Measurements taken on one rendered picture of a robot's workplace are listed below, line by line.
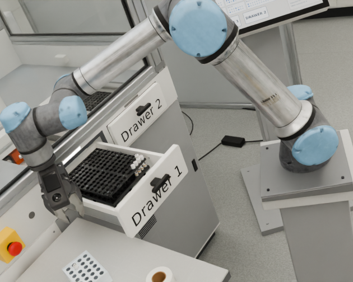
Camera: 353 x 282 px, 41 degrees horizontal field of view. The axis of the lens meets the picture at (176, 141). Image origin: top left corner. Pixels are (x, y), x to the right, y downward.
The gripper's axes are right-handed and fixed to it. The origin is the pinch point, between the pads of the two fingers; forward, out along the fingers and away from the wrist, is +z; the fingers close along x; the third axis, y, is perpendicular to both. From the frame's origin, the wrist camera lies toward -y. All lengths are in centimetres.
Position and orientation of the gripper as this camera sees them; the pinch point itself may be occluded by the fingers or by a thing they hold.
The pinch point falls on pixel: (74, 217)
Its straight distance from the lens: 132.8
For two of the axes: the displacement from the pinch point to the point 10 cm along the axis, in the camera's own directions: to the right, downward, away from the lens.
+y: -3.4, -4.5, 8.3
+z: 3.0, 7.8, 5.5
